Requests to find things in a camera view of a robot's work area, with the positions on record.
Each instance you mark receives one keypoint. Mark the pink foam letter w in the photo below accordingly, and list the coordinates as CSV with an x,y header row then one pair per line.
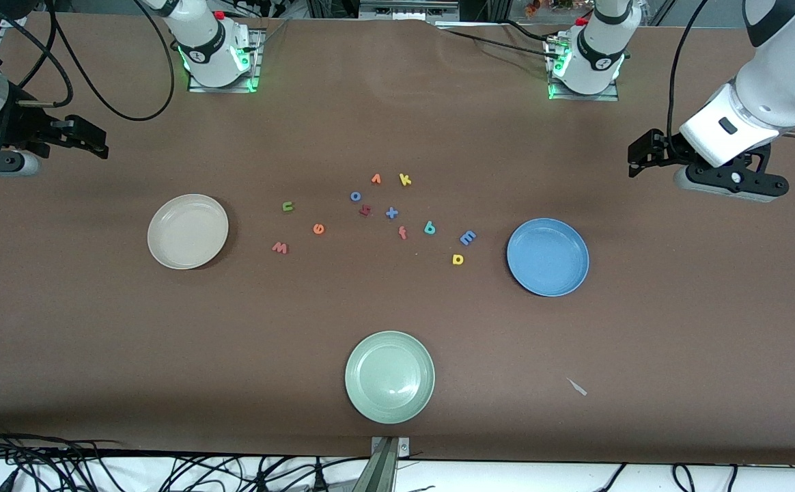
x,y
279,248

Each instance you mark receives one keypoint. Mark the green plate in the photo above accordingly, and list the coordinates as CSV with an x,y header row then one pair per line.
x,y
389,377

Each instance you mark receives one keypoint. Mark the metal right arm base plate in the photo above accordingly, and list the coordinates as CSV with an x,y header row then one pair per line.
x,y
256,61

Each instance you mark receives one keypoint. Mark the dark red foam letter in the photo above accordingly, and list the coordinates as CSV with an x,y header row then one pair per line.
x,y
365,210

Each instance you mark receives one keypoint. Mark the beige brown plate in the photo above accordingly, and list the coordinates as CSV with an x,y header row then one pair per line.
x,y
188,231

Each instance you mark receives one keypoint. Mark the blue foam letter x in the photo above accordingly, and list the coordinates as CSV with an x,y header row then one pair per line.
x,y
391,212

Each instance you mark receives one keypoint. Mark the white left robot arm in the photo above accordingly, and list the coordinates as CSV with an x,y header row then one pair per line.
x,y
780,82

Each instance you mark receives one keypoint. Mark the brown table cover sheet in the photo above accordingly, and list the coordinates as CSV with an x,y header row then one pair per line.
x,y
397,123

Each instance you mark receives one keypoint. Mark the small white tape scrap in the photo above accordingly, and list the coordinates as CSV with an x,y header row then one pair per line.
x,y
578,388

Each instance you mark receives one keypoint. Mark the blue plate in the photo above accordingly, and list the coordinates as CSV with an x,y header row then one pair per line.
x,y
548,257

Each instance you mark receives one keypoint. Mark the grey metal camera mount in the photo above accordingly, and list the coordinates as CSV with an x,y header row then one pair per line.
x,y
385,471

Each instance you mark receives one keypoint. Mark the yellow foam letter k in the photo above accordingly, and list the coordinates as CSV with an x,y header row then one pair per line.
x,y
404,180

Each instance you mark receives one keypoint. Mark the teal foam letter b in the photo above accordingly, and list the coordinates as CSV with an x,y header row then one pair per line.
x,y
429,229

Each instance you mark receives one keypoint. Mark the aluminium table edge rail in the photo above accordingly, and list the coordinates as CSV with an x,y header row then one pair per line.
x,y
7,41

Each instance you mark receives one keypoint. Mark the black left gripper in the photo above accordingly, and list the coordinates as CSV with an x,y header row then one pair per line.
x,y
666,148

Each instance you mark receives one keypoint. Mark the blue foam letter E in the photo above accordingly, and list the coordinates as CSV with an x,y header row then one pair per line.
x,y
467,238

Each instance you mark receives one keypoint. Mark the silver aluminium frame profile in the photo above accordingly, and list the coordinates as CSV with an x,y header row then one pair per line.
x,y
408,8

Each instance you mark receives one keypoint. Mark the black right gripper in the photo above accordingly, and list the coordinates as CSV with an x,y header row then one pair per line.
x,y
20,126

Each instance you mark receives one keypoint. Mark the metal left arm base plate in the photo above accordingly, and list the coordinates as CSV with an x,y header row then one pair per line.
x,y
609,97

